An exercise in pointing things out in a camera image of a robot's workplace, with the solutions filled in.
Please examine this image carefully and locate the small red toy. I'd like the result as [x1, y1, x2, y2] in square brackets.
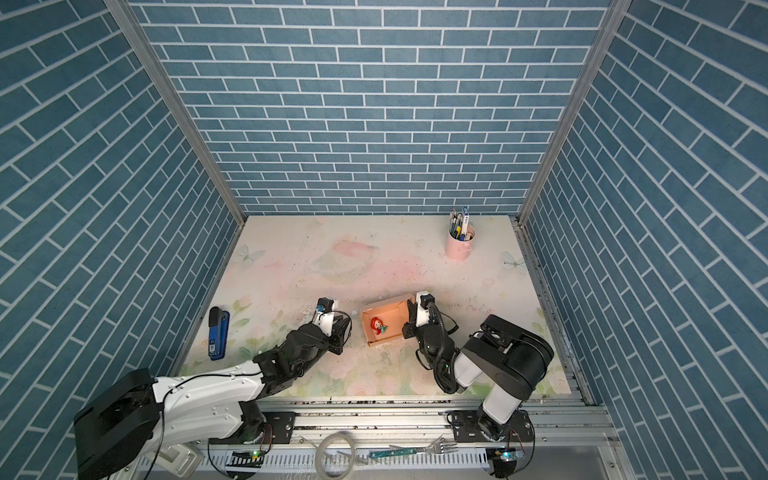
[370, 317, 387, 335]

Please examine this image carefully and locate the green handled fork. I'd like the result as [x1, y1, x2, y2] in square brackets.
[368, 437, 458, 460]

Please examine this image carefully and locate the peach cardboard paper box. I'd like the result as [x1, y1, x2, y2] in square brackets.
[360, 293, 416, 347]

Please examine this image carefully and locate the white labelled marker pen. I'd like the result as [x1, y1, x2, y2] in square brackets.
[459, 207, 470, 241]

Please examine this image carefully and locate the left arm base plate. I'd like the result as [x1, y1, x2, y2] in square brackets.
[209, 411, 296, 446]

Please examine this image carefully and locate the aluminium corner post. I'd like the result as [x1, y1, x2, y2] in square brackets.
[104, 0, 246, 228]
[517, 0, 631, 227]

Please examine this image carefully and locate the pink metal pen cup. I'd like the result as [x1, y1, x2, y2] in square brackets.
[444, 225, 476, 262]

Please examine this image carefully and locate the aluminium front rail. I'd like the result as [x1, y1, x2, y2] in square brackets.
[258, 396, 620, 447]

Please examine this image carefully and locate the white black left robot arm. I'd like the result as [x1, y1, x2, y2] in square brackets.
[73, 312, 352, 479]

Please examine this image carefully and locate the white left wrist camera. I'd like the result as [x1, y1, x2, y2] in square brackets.
[312, 297, 335, 337]

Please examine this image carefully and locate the aluminium left corner post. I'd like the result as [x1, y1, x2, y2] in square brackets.
[104, 0, 246, 228]

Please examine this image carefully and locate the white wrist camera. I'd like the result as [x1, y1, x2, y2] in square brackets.
[312, 297, 335, 337]
[415, 291, 435, 328]

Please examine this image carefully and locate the blue stapler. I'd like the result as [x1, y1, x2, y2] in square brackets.
[208, 307, 230, 361]

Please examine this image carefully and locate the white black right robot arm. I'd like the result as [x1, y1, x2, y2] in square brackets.
[402, 295, 554, 427]

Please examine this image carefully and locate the white plastic holder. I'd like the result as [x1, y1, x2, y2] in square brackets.
[156, 444, 203, 479]

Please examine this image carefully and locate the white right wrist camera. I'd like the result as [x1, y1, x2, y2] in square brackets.
[415, 291, 435, 328]

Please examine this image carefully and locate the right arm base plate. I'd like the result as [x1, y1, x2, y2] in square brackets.
[445, 408, 535, 443]

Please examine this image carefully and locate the aluminium right corner post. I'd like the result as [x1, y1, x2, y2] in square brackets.
[517, 0, 631, 227]

